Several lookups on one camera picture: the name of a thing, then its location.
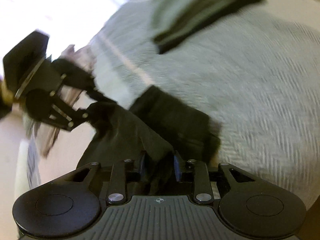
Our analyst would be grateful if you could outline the folded dark garment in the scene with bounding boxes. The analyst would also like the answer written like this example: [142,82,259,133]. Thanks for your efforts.
[150,0,263,54]

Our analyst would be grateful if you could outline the beige pillow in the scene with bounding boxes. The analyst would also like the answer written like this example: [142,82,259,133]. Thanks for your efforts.
[22,44,96,158]

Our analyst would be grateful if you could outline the black pants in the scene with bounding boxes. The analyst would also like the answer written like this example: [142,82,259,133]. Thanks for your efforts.
[76,84,222,196]

